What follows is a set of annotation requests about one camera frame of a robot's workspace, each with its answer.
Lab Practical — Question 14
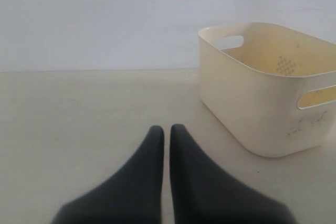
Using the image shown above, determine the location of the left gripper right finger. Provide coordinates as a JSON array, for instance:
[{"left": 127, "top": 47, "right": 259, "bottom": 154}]
[{"left": 170, "top": 124, "right": 294, "bottom": 223}]

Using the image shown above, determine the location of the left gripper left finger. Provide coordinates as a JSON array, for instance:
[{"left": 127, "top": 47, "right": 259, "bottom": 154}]
[{"left": 52, "top": 125, "right": 164, "bottom": 224}]

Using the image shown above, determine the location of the small white plastic bin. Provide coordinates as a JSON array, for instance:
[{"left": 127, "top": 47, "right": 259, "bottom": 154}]
[{"left": 198, "top": 23, "right": 335, "bottom": 157}]

